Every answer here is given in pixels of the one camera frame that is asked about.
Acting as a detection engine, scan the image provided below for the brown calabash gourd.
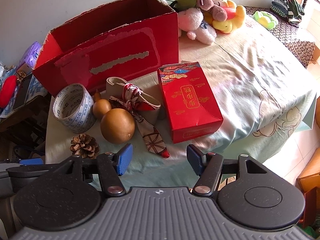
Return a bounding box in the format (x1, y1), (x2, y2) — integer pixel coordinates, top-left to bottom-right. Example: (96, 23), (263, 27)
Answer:
(92, 91), (135, 144)

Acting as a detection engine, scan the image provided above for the brown pine cone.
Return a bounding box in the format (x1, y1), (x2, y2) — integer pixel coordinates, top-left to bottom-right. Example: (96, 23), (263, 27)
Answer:
(70, 133), (100, 159)

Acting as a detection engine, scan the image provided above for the small red gift box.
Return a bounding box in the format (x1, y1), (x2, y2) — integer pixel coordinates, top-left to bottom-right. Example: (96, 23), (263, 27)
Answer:
(157, 62), (223, 143)

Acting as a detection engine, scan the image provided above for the beige strap with red scarf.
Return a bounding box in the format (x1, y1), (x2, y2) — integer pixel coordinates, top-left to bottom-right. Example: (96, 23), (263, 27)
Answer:
(106, 76), (171, 158)

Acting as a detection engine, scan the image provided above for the printed tape roll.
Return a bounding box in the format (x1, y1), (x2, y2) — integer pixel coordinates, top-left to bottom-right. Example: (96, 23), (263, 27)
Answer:
(52, 83), (96, 134)

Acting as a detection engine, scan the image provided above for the dark wooden side table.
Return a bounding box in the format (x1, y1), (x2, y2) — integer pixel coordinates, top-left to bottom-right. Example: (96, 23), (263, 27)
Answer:
(1, 94), (52, 160)

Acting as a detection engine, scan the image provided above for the red glasses case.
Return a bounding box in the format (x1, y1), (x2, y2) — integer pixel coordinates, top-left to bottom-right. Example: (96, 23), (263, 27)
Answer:
(0, 75), (17, 108)

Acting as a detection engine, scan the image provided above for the blue checkered towel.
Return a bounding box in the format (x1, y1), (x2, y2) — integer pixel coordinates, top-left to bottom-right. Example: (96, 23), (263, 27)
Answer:
(1, 68), (48, 119)

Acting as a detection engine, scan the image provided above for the black smartphone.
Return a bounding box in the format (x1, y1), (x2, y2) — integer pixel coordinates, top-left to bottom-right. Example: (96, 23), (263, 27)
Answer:
(13, 74), (33, 111)

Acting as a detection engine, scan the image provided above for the pale green bed sheet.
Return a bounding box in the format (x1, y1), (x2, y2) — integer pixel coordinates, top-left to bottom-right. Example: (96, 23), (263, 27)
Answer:
(45, 16), (317, 188)

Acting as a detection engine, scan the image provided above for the large red cardboard box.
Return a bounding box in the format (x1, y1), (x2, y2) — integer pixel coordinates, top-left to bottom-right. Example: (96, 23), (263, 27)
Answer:
(33, 0), (179, 96)

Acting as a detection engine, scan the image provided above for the purple tissue pack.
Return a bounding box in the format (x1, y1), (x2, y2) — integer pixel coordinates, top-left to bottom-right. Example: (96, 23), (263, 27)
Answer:
(16, 41), (41, 75)

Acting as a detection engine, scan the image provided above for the white pink bunny plush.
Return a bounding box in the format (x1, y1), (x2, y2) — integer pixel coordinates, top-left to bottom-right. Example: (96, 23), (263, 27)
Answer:
(178, 8), (216, 45)

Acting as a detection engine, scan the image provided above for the yellow duck plush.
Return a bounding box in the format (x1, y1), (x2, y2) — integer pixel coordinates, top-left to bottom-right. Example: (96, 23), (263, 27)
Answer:
(203, 0), (246, 34)

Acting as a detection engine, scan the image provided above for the brown patterned cloth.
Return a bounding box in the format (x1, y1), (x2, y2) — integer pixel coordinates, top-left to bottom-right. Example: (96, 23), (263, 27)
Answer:
(245, 6), (315, 68)

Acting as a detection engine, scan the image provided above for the green white small plush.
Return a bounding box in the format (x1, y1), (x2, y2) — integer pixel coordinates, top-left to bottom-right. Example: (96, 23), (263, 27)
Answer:
(252, 11), (279, 30)

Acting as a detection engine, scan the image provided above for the pink pig plush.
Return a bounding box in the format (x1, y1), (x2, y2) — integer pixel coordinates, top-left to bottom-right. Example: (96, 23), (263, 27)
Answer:
(196, 0), (227, 24)

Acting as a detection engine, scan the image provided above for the green bug plush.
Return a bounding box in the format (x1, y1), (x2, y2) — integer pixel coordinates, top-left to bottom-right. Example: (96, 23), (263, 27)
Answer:
(170, 0), (197, 12)

